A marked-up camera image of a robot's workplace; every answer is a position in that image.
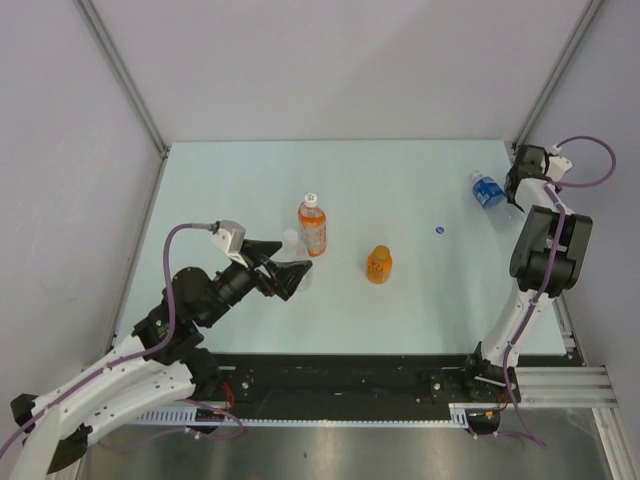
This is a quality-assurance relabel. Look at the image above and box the orange tea bottle white cap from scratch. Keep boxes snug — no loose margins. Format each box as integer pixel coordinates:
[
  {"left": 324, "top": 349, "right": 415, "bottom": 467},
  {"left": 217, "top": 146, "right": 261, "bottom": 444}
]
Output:
[{"left": 297, "top": 191, "right": 329, "bottom": 258}]

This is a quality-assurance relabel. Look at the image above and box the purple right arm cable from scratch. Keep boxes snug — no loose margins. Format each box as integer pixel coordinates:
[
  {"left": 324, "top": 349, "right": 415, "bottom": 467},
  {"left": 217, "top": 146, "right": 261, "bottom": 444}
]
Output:
[{"left": 502, "top": 135, "right": 617, "bottom": 449}]

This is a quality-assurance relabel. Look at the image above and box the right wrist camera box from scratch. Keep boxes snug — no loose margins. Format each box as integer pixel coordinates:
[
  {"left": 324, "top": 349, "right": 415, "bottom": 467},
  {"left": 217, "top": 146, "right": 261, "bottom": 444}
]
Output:
[{"left": 545, "top": 145, "right": 573, "bottom": 183}]

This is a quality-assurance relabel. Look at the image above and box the aluminium frame rail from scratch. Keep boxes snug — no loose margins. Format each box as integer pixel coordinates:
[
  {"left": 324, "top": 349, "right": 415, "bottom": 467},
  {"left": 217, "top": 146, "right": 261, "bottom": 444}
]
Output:
[{"left": 516, "top": 367, "right": 618, "bottom": 408}]

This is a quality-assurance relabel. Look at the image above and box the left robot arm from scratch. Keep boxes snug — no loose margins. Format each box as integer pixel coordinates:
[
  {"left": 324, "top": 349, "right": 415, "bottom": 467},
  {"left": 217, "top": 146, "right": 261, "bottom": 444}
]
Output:
[{"left": 1, "top": 233, "right": 312, "bottom": 479}]

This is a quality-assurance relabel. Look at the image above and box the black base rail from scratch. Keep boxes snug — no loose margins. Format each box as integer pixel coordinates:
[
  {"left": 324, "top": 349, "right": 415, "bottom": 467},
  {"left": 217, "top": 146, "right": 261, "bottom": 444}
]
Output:
[{"left": 211, "top": 352, "right": 521, "bottom": 403}]

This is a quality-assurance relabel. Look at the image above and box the small orange bottle gold cap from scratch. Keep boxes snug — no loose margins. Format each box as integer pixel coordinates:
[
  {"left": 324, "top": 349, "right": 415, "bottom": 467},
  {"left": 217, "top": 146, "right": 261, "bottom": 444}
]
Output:
[{"left": 366, "top": 245, "right": 393, "bottom": 284}]

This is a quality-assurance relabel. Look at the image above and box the blue Pocari Sweat bottle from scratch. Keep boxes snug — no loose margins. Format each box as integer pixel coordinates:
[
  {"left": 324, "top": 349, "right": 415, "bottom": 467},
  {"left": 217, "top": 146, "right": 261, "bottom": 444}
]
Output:
[{"left": 470, "top": 171, "right": 521, "bottom": 233}]

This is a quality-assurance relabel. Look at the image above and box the white slotted cable duct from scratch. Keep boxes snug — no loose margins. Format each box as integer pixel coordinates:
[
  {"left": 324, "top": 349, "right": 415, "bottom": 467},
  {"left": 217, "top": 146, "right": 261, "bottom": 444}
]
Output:
[{"left": 127, "top": 405, "right": 469, "bottom": 429}]

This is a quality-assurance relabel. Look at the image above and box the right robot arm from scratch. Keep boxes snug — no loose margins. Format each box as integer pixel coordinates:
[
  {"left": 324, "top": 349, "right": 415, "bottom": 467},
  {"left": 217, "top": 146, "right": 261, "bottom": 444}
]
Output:
[{"left": 461, "top": 145, "right": 593, "bottom": 402}]

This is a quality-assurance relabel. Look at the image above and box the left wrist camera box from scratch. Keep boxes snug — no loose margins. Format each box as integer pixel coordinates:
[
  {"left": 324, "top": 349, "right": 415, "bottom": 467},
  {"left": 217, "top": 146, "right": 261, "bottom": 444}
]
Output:
[{"left": 211, "top": 220, "right": 248, "bottom": 267}]

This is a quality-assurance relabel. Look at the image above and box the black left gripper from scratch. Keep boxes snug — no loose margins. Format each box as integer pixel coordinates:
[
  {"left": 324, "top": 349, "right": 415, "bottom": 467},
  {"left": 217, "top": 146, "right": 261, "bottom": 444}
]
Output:
[{"left": 201, "top": 239, "right": 312, "bottom": 326}]

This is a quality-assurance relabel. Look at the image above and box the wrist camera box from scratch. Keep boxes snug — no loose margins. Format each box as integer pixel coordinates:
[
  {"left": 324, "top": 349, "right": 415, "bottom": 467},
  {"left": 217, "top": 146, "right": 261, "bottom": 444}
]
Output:
[
  {"left": 211, "top": 220, "right": 248, "bottom": 267},
  {"left": 545, "top": 145, "right": 573, "bottom": 183}
]

